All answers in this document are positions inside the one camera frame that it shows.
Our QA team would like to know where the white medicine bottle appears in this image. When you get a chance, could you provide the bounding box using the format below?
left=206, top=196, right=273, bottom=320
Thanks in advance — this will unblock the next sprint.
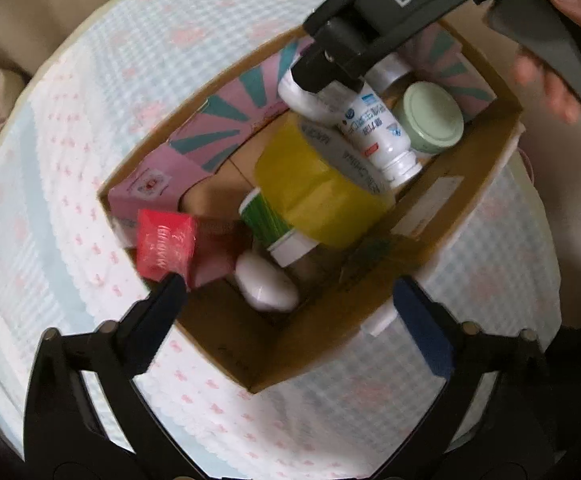
left=277, top=70, right=423, bottom=188

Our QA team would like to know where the pale green cream jar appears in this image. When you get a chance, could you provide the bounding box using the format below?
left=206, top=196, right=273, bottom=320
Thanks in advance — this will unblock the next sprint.
left=393, top=81, right=464, bottom=156

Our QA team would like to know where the yellow tape roll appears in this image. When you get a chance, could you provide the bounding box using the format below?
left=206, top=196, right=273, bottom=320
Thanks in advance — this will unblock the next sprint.
left=255, top=113, right=395, bottom=249

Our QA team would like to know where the cardboard box with pink lining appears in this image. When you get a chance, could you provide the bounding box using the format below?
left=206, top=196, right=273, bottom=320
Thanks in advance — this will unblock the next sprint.
left=98, top=22, right=521, bottom=393

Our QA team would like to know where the green label white jar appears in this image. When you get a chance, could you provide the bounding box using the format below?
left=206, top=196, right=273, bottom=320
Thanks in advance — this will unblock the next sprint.
left=238, top=188, right=319, bottom=268

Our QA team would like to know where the red rectangular box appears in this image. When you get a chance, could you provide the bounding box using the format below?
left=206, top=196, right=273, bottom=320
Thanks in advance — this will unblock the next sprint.
left=134, top=208, right=255, bottom=291

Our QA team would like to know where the red lid jar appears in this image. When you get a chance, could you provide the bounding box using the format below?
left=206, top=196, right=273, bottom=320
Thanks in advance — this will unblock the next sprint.
left=364, top=53, right=413, bottom=93

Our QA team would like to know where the person's right hand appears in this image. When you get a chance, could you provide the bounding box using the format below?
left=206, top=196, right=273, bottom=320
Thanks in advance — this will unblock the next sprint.
left=514, top=0, right=581, bottom=125

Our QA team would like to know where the checkered floral bed cover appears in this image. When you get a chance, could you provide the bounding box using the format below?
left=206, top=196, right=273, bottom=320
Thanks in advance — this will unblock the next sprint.
left=0, top=0, right=564, bottom=480

